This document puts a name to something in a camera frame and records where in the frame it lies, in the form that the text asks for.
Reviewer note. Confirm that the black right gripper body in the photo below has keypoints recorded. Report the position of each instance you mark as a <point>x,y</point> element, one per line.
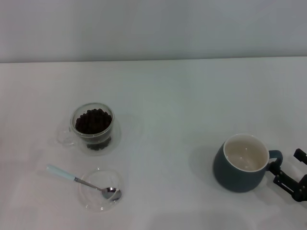
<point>302,191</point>

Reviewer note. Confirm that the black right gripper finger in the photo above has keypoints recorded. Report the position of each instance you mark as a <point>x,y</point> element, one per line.
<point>284,180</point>
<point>301,155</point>

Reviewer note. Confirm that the dark blue ceramic mug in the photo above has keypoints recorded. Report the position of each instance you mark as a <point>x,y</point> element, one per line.
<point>230,175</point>

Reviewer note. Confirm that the roasted coffee beans pile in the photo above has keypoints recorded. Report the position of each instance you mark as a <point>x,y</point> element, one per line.
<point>93,122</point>

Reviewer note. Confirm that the clear glass saucer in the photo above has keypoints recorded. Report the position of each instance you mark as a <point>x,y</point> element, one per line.
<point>116,139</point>

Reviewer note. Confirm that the clear glass lid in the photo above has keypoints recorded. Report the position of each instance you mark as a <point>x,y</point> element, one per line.
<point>96,200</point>

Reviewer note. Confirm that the clear double-wall glass cup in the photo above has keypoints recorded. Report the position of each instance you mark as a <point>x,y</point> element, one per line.
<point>74,140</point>

